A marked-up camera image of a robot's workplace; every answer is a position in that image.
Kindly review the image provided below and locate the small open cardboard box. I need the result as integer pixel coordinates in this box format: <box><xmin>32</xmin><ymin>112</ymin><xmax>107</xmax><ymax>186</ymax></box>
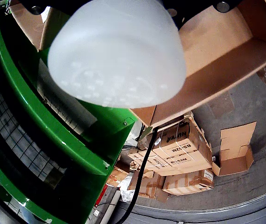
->
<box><xmin>211</xmin><ymin>121</ymin><xmax>257</xmax><ymax>177</ymax></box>

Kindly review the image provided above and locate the printed brown cardboard box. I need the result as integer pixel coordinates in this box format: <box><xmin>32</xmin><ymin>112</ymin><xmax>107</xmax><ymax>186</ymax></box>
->
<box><xmin>151</xmin><ymin>118</ymin><xmax>213</xmax><ymax>177</ymax></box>
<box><xmin>126</xmin><ymin>149</ymin><xmax>171</xmax><ymax>175</ymax></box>

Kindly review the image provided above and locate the taped brown cardboard box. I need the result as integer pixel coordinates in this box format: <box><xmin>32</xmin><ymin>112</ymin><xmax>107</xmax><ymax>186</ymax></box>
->
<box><xmin>127</xmin><ymin>170</ymin><xmax>169</xmax><ymax>203</ymax></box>
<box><xmin>162</xmin><ymin>169</ymin><xmax>215</xmax><ymax>196</ymax></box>

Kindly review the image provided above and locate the grey vertical pipe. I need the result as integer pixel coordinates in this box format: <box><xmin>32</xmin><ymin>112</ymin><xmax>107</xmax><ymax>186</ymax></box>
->
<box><xmin>100</xmin><ymin>189</ymin><xmax>122</xmax><ymax>224</ymax></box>

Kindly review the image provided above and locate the grey flat sheet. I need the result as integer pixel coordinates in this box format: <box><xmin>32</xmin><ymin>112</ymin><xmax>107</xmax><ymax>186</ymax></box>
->
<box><xmin>36</xmin><ymin>58</ymin><xmax>98</xmax><ymax>137</ymax></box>

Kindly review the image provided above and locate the thick black cable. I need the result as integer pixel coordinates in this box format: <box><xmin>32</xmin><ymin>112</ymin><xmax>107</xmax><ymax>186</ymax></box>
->
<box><xmin>116</xmin><ymin>127</ymin><xmax>159</xmax><ymax>224</ymax></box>

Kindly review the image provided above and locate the green metal shelf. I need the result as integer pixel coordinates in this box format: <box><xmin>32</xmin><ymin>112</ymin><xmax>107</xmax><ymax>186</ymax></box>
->
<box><xmin>0</xmin><ymin>21</ymin><xmax>139</xmax><ymax>224</ymax></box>

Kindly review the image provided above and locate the crumpled white plastic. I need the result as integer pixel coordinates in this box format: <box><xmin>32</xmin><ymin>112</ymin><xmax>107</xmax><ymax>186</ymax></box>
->
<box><xmin>119</xmin><ymin>179</ymin><xmax>136</xmax><ymax>203</ymax></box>

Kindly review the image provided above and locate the frosted cap teal label bottle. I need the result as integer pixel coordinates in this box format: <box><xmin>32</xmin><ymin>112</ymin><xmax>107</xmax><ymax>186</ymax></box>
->
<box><xmin>47</xmin><ymin>0</ymin><xmax>187</xmax><ymax>109</ymax></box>

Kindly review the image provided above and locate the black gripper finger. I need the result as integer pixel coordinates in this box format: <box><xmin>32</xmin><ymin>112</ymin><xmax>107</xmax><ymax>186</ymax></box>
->
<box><xmin>18</xmin><ymin>0</ymin><xmax>91</xmax><ymax>15</ymax></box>
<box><xmin>162</xmin><ymin>0</ymin><xmax>243</xmax><ymax>30</ymax></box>

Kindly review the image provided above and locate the divided cardboard box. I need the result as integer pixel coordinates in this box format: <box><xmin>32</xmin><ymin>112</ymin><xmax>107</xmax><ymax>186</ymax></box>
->
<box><xmin>130</xmin><ymin>0</ymin><xmax>266</xmax><ymax>128</ymax></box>

